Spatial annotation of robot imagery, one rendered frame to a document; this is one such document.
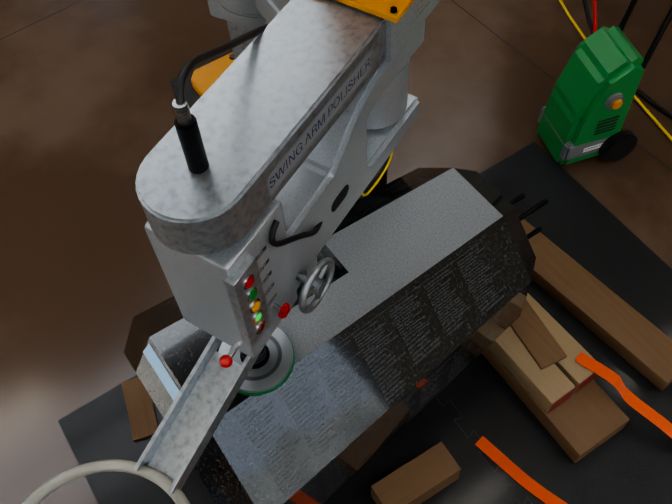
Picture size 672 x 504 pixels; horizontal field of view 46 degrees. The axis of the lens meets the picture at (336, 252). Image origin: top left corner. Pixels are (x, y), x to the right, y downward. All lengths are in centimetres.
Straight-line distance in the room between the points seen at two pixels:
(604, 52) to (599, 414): 145
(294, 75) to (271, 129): 15
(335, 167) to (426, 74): 224
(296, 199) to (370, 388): 75
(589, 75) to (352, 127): 178
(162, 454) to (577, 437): 153
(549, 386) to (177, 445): 141
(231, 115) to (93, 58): 285
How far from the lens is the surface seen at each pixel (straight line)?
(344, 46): 171
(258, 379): 220
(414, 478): 283
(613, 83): 343
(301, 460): 232
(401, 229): 245
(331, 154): 185
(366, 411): 236
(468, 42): 424
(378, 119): 210
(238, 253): 157
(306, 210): 182
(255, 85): 164
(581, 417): 303
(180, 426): 211
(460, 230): 246
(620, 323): 325
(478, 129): 383
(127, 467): 212
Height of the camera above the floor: 285
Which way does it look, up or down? 57 degrees down
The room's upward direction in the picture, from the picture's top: 4 degrees counter-clockwise
